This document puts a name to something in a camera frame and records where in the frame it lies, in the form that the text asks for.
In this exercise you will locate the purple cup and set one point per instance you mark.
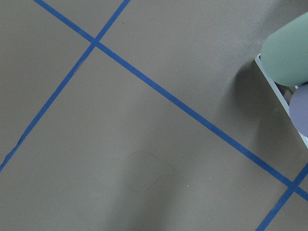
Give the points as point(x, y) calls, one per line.
point(298, 108)

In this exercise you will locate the green cup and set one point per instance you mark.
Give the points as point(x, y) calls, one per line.
point(284, 54)

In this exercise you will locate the white wire cup rack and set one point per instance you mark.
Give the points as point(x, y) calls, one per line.
point(282, 93)

